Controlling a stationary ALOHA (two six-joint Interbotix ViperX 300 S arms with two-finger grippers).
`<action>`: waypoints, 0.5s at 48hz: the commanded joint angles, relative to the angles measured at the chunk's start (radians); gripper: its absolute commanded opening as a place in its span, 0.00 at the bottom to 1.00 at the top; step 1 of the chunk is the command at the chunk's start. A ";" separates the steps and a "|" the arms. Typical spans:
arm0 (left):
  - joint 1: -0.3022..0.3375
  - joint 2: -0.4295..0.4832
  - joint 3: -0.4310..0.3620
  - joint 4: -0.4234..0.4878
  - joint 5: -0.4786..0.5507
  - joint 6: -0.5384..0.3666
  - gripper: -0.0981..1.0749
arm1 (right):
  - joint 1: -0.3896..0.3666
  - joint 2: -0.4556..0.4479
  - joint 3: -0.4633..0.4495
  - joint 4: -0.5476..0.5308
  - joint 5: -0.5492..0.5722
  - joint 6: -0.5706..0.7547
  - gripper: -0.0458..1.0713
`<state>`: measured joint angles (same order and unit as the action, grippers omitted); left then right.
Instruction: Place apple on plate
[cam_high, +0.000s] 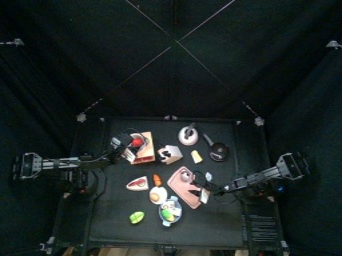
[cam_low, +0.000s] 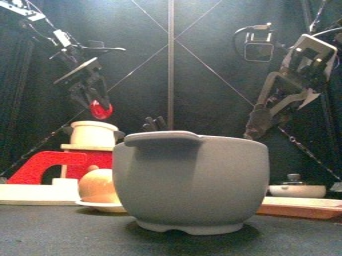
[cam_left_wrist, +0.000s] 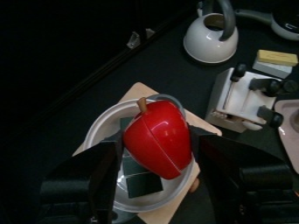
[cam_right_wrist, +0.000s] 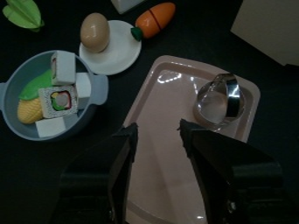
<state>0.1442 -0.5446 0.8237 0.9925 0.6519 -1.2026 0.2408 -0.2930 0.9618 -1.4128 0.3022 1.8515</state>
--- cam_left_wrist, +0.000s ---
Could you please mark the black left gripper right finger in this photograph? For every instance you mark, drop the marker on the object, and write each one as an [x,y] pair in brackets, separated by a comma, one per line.
[240,172]

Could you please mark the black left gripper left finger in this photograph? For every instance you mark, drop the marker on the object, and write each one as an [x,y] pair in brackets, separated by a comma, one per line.
[89,172]

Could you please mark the red toy apple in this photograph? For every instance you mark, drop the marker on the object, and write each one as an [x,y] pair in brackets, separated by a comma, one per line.
[159,140]

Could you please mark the pink toy plate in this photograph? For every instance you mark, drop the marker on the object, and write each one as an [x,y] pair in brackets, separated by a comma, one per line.
[289,131]

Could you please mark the white toy toaster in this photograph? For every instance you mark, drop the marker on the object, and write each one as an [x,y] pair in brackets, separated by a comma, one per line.
[237,99]

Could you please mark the light wooden cutting board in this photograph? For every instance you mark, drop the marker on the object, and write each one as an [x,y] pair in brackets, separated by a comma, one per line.
[136,90]

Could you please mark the yellow and grey sponge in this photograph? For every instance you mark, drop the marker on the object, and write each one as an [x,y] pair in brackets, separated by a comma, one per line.
[275,62]

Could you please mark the white toy kettle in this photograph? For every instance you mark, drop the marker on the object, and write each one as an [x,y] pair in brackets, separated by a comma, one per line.
[209,40]

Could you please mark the grey toy pan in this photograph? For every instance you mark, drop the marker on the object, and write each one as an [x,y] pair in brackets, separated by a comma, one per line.
[280,20]

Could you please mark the metal frame bracket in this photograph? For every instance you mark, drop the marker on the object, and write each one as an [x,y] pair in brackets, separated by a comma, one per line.
[133,40]

